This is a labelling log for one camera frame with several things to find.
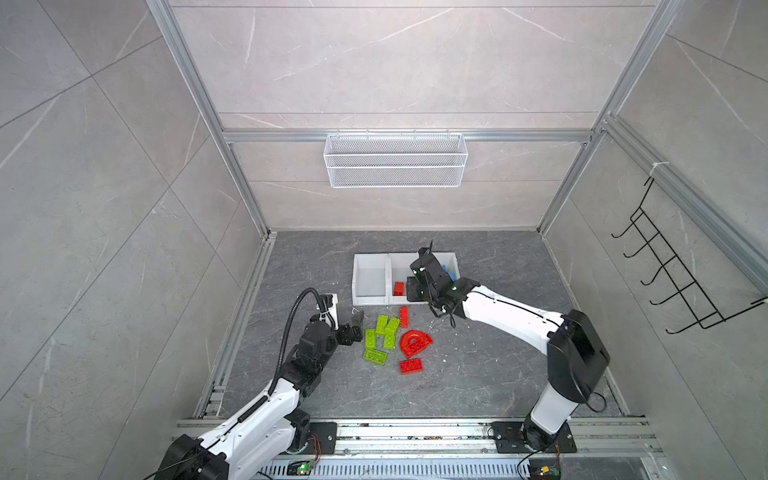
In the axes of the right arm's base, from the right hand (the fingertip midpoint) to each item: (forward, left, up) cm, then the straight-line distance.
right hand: (410, 283), depth 88 cm
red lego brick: (-21, +1, -13) cm, 24 cm away
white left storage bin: (+11, +13, -13) cm, 21 cm away
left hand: (-8, +18, +1) cm, 20 cm away
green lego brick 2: (-8, +9, -11) cm, 17 cm away
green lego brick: (-12, +13, -12) cm, 21 cm away
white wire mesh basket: (+40, +3, +17) cm, 43 cm away
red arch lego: (-13, -1, -12) cm, 18 cm away
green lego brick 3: (-11, +6, -11) cm, 17 cm away
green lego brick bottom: (-18, +11, -11) cm, 24 cm away
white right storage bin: (+14, -15, -8) cm, 22 cm away
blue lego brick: (+8, -15, -6) cm, 18 cm away
